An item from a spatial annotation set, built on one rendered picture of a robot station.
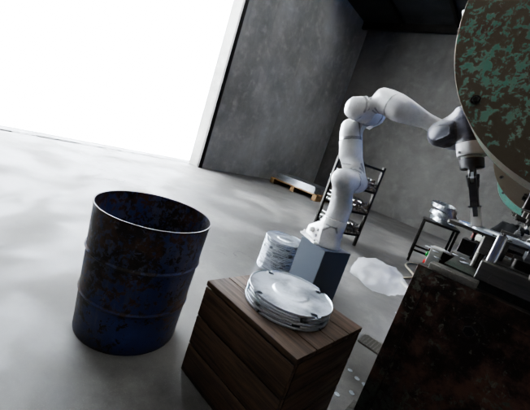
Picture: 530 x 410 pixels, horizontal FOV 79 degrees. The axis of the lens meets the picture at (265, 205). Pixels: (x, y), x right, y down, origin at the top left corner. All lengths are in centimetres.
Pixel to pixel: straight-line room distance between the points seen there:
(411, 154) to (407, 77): 185
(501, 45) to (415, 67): 792
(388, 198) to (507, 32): 746
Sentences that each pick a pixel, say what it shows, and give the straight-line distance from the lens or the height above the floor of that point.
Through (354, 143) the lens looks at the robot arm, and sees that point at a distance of 158.
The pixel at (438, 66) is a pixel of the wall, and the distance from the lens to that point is 882.
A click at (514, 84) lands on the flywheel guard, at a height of 115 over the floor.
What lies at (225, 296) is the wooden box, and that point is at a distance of 106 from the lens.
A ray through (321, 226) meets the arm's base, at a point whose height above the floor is 54.
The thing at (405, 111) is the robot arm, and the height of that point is 112.
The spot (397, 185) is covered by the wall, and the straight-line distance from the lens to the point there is 835.
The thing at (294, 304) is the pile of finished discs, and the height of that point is 40.
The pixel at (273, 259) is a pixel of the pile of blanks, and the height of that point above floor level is 10.
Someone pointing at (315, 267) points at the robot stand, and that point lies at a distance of 157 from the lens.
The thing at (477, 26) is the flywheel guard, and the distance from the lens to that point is 107.
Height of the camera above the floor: 85
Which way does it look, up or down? 11 degrees down
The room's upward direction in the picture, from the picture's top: 18 degrees clockwise
